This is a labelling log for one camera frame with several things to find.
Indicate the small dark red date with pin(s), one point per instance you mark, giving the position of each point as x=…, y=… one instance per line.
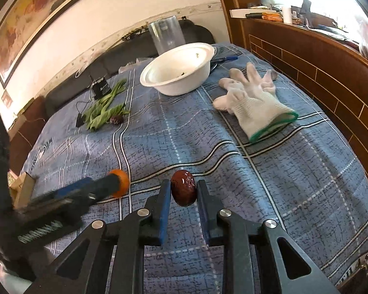
x=116, y=120

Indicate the flat white box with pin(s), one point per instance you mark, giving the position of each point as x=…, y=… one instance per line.
x=251, y=13

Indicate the wooden bed frame ledge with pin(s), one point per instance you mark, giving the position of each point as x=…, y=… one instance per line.
x=325, y=76

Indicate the white cylinder bottle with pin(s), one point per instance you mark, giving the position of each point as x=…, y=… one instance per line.
x=288, y=15

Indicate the black cylindrical device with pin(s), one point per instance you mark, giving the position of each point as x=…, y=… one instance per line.
x=101, y=90

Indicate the large smooth red date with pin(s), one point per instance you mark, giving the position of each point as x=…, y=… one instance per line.
x=184, y=186

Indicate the small wall sticker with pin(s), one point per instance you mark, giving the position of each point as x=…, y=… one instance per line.
x=6, y=98

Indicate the blue plaid blanket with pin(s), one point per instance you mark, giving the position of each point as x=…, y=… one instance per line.
x=263, y=174

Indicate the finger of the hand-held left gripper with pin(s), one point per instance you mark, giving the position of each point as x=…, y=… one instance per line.
x=107, y=188
x=79, y=185

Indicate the black leather headboard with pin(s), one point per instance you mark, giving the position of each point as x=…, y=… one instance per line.
x=67, y=95

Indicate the black power adapter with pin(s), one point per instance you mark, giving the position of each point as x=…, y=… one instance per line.
x=80, y=120

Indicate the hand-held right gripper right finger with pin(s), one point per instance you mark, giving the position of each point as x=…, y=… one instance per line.
x=203, y=211

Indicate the blue pen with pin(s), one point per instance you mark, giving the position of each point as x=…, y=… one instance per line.
x=230, y=58

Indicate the white cotton glove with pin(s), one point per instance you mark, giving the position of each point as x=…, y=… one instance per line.
x=257, y=107

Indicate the green leafy vegetable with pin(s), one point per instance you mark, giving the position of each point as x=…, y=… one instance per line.
x=101, y=113

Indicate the framed wall painting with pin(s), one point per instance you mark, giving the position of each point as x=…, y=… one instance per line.
x=33, y=15

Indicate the cardboard box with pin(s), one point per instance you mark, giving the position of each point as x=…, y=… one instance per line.
x=26, y=190

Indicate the clear plastic container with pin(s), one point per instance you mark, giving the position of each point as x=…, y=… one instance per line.
x=165, y=36

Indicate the white bowl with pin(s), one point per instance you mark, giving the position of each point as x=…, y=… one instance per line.
x=174, y=70

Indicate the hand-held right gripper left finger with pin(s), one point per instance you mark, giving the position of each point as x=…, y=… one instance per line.
x=164, y=211

